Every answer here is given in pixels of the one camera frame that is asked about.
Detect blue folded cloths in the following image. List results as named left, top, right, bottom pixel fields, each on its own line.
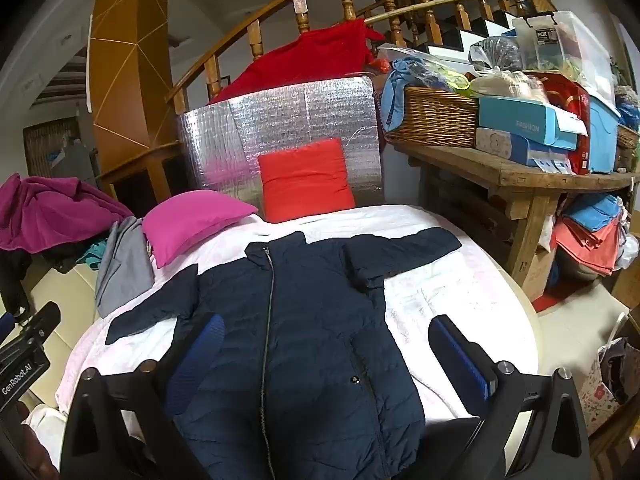
left=565, top=192, right=626, bottom=233

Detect wooden stair railing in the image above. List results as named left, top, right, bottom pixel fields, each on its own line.
left=165, top=0, right=558, bottom=116

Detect yellow green plastic bag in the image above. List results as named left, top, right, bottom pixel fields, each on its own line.
left=440, top=67, right=476, bottom=96

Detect red floor mat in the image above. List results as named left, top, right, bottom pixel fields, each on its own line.
left=531, top=280, right=581, bottom=313

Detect magenta pillow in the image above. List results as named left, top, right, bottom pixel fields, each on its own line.
left=141, top=191, right=259, bottom=270

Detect navy puffer jacket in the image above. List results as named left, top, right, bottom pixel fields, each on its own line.
left=105, top=226, right=463, bottom=480

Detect plastic bag with beige contents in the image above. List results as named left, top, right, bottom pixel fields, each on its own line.
left=470, top=71, right=548, bottom=103

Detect blue shoe box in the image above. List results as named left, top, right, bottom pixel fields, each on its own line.
left=477, top=96, right=588, bottom=151

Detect cardboard box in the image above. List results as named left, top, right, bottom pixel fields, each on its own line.
left=520, top=247, right=558, bottom=303

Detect coral folded cloths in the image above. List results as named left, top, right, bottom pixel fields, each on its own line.
left=552, top=215, right=628, bottom=277

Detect blue cloth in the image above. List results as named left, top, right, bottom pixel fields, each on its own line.
left=382, top=56, right=473, bottom=133

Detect person's left forearm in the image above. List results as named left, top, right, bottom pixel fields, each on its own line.
left=0, top=402, right=58, bottom=480

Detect red cushion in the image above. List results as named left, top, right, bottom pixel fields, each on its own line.
left=257, top=136, right=357, bottom=223

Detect wooden table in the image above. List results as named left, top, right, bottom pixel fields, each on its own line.
left=385, top=132, right=640, bottom=301

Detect floral paper bag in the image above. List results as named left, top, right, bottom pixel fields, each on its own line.
left=577, top=312, right=640, bottom=438

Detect blue plastic bin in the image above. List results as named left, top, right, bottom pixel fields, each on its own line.
left=585, top=92, right=623, bottom=175

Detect teal cloth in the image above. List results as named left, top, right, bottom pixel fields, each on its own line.
left=75, top=240, right=108, bottom=268

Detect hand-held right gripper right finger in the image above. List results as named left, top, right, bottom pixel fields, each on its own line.
left=428, top=314, right=591, bottom=480

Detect black garment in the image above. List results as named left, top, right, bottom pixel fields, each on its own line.
left=0, top=242, right=101, bottom=318

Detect brown woven cabinet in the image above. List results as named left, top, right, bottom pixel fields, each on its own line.
left=22, top=117, right=93, bottom=181

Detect cream leather sofa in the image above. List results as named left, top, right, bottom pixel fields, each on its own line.
left=20, top=260, right=108, bottom=411

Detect red patterned bag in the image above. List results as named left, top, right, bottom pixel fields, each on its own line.
left=537, top=72, right=593, bottom=176

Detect clear plastic storage box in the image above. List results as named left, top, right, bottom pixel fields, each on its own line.
left=511, top=10, right=616, bottom=106

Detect grey garment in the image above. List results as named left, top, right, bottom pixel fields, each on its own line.
left=95, top=216, right=156, bottom=318

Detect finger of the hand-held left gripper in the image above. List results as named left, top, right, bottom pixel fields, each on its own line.
left=17, top=301, right=62, bottom=348

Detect silver foil insulation sheet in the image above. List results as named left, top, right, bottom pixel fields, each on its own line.
left=176, top=74, right=385, bottom=211

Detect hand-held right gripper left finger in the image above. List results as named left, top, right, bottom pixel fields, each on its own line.
left=60, top=312, right=226, bottom=480

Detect white pink embossed blanket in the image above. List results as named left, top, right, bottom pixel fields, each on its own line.
left=55, top=204, right=541, bottom=480

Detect wicker basket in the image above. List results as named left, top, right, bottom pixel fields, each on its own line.
left=382, top=86, right=481, bottom=150

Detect white patterned box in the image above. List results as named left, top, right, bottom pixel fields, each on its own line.
left=475, top=127, right=573, bottom=173

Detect red cloth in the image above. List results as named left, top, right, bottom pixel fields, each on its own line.
left=209, top=19, right=388, bottom=106

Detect orange wooden pillar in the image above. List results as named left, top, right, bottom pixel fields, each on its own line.
left=87, top=0, right=183, bottom=201

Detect plastic bag with dark contents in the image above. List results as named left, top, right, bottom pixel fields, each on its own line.
left=468, top=35, right=525, bottom=73

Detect magenta garment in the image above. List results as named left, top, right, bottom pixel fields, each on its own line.
left=0, top=174, right=136, bottom=255

